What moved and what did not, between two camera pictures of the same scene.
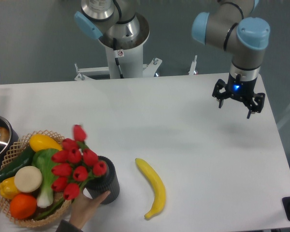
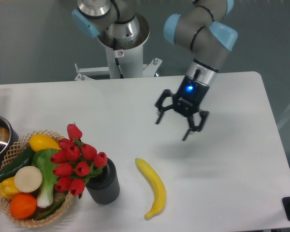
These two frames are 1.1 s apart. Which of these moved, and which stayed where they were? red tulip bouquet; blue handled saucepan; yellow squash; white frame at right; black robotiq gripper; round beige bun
Moved: black robotiq gripper; red tulip bouquet
Stayed: blue handled saucepan; yellow squash; white frame at right; round beige bun
